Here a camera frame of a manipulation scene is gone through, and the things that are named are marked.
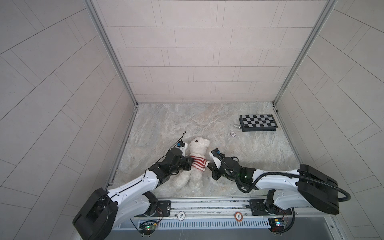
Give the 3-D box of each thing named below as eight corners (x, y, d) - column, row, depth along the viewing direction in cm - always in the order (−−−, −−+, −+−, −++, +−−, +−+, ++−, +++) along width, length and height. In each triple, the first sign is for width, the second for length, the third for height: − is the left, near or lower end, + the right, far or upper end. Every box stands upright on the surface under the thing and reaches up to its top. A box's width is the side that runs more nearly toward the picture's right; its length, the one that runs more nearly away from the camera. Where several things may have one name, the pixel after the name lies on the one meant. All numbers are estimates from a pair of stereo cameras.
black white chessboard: (240, 131, 103) (242, 127, 100) (238, 117, 110) (239, 114, 107) (276, 131, 103) (278, 128, 100) (270, 117, 111) (272, 114, 107)
